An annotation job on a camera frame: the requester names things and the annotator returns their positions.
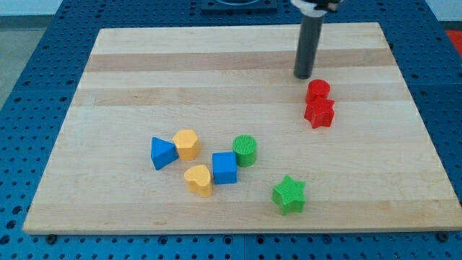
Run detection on red cylinder block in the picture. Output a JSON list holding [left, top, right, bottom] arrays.
[[305, 79, 331, 104]]

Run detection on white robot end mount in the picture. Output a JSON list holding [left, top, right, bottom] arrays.
[[290, 0, 341, 17]]

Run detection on green star block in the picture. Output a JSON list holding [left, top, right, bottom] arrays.
[[271, 175, 306, 215]]

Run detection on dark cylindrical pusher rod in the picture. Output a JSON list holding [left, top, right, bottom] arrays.
[[294, 16, 324, 79]]

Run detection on blue triangle block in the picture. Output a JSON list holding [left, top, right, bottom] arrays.
[[151, 137, 179, 170]]

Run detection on yellow hexagon block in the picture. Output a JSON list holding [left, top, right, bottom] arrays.
[[173, 129, 201, 160]]

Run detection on blue cube block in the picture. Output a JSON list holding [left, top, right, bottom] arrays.
[[212, 152, 237, 185]]

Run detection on red star block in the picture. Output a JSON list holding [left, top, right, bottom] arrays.
[[304, 97, 335, 129]]

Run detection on wooden board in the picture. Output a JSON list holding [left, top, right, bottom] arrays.
[[23, 23, 461, 235]]

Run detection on yellow heart block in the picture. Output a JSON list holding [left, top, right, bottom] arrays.
[[183, 165, 213, 197]]

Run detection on green cylinder block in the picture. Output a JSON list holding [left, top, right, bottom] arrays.
[[232, 134, 257, 167]]

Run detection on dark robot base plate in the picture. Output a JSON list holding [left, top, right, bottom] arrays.
[[198, 0, 278, 13]]

